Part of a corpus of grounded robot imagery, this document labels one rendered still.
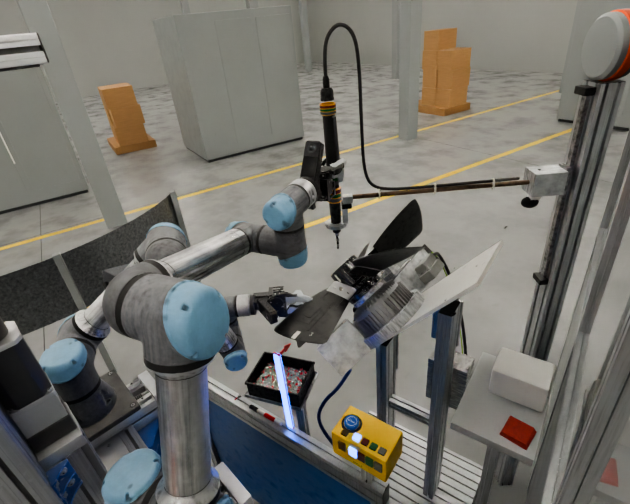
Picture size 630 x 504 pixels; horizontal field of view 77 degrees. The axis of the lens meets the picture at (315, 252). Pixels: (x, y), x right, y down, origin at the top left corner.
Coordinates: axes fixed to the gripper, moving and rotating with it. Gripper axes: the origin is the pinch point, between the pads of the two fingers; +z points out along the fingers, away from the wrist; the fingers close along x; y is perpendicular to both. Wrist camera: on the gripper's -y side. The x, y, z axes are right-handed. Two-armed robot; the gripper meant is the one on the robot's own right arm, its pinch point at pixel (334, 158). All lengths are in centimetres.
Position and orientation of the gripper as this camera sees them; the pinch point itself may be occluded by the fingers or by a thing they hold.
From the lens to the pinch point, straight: 118.4
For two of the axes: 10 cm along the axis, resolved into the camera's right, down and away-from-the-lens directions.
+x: 9.0, 1.4, -4.1
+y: 0.9, 8.6, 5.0
